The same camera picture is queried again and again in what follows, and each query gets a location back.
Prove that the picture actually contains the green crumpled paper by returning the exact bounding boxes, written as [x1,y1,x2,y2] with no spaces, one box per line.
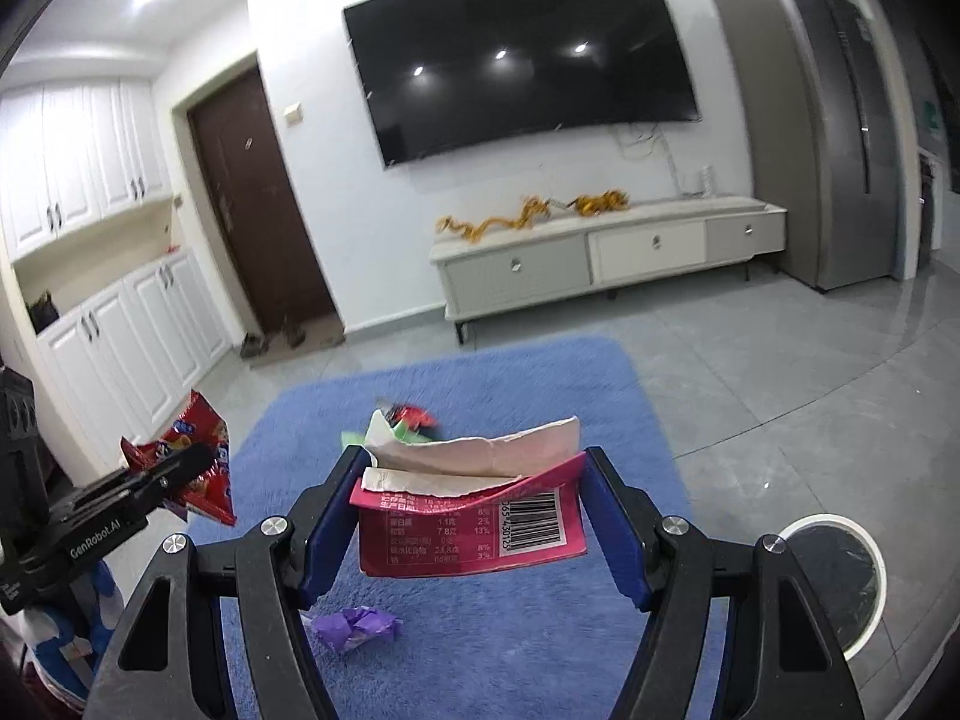
[341,420,421,452]

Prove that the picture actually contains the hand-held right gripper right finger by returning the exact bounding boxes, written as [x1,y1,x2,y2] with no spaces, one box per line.
[581,446,867,720]

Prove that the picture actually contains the white base cupboard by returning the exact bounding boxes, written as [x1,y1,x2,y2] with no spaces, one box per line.
[34,251,233,451]

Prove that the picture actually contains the purple crumpled wrapper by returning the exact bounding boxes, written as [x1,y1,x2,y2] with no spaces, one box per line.
[311,606,402,652]

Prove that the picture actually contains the red snack bag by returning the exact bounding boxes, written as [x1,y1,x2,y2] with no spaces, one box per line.
[120,388,238,527]

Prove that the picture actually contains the white wall cupboard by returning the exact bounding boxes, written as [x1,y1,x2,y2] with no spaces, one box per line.
[0,79,175,263]

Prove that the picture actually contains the television cables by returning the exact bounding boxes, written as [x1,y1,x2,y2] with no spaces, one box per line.
[615,124,702,200]

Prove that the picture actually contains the blue fluffy rug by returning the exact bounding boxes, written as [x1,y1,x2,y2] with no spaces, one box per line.
[221,336,695,720]

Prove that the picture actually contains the black object on counter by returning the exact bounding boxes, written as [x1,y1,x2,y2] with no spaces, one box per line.
[26,291,61,332]

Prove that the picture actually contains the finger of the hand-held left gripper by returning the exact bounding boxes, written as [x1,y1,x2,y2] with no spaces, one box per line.
[148,441,215,502]

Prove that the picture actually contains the large black wall television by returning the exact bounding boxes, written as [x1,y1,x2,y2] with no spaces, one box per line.
[343,0,704,170]

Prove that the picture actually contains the grey double-door fridge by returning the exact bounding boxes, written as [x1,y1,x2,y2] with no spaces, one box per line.
[709,0,920,292]

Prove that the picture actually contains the brown wooden door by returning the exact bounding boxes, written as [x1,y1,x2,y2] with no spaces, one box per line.
[186,64,346,338]

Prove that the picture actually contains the brown doormat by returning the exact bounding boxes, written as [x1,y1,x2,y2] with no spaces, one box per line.
[247,315,347,368]

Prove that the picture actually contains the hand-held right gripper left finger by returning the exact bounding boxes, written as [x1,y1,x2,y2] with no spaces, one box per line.
[82,444,376,720]

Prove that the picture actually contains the pink torn carton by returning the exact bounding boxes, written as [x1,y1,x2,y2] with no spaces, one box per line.
[349,414,590,578]

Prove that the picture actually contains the blue white printed cloth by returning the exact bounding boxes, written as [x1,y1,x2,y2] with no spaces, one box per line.
[19,562,125,707]

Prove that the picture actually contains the grey washing machine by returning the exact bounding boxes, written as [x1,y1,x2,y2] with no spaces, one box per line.
[916,152,943,275]

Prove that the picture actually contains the white grey television cabinet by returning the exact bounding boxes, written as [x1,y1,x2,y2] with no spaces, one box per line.
[429,193,788,346]

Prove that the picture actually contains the long golden dragon figurine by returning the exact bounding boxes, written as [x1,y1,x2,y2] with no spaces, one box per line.
[437,195,556,247]

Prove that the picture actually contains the white rimmed trash bin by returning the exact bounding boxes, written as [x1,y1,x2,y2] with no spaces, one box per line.
[780,514,888,661]

